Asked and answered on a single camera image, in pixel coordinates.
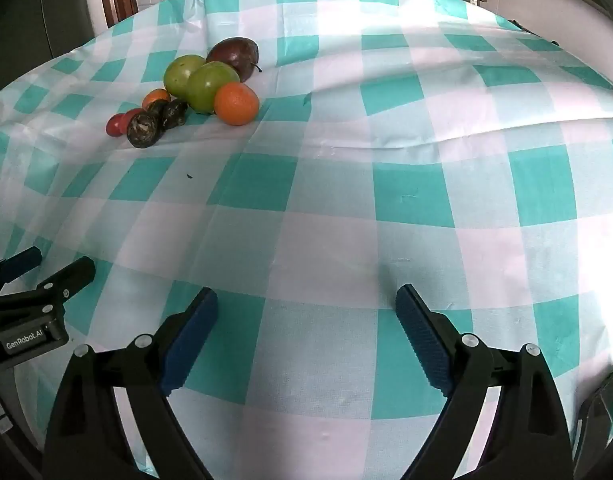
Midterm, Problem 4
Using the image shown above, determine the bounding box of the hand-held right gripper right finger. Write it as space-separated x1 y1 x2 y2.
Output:
395 284 575 480

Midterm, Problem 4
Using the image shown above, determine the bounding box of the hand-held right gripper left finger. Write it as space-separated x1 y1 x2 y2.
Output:
41 287 218 480

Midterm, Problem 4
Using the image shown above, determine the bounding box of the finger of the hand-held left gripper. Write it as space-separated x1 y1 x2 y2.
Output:
0 246 43 287
35 256 96 311

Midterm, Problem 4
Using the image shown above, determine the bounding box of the small orange tangerine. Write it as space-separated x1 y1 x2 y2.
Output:
141 88 172 112

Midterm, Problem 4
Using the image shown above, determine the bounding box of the green apple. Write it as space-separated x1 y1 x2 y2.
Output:
163 54 207 101
186 61 241 115

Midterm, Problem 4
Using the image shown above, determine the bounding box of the large orange tangerine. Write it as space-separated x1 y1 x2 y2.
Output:
214 82 260 127

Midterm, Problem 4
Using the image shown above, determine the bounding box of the dark purple round fruit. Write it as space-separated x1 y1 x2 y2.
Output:
205 37 263 83

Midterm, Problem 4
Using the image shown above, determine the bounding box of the teal white checkered tablecloth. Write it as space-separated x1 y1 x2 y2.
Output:
0 0 613 480

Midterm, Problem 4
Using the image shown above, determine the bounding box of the grey refrigerator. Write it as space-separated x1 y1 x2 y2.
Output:
0 0 96 93

